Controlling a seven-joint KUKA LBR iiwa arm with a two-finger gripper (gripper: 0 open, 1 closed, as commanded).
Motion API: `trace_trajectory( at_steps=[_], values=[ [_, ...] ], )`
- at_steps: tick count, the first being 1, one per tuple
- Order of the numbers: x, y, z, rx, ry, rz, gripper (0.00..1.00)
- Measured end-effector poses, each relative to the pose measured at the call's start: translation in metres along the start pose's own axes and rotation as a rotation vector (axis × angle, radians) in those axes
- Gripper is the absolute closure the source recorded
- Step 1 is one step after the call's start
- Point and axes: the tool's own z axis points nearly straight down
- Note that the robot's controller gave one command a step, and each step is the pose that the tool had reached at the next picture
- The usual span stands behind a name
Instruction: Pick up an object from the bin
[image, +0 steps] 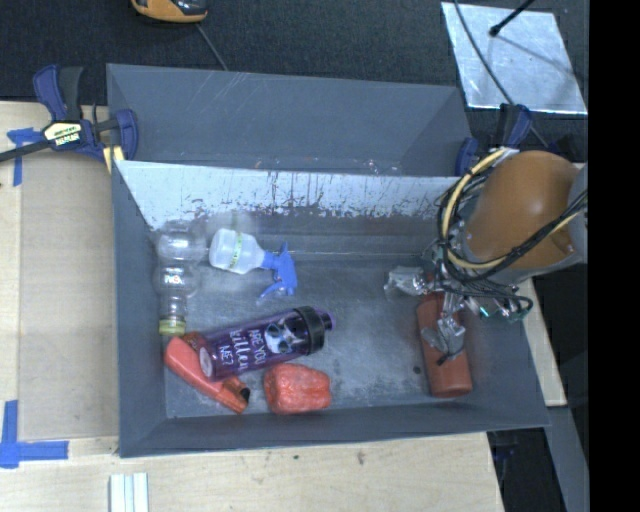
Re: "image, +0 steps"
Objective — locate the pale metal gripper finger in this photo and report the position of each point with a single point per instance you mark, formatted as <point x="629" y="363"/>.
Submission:
<point x="406" y="282"/>
<point x="446" y="336"/>

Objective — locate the red-brown flat block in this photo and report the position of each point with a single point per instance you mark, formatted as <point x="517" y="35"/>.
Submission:
<point x="450" y="375"/>

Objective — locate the grey metal bin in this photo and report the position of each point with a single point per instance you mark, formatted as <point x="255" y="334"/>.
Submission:
<point x="360" y="345"/>

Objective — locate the red lumpy sponge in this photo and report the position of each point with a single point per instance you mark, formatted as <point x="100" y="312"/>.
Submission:
<point x="297" y="390"/>

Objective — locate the purple bottle with black lid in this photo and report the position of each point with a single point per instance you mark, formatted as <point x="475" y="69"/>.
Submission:
<point x="260" y="342"/>

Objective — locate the white spray bottle blue trigger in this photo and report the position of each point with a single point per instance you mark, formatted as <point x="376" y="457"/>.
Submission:
<point x="235" y="252"/>

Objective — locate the clear plastic bottle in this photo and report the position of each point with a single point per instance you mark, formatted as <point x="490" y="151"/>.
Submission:
<point x="175" y="275"/>

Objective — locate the orange plastic spray nozzle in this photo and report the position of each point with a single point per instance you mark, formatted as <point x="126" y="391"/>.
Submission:
<point x="187" y="362"/>

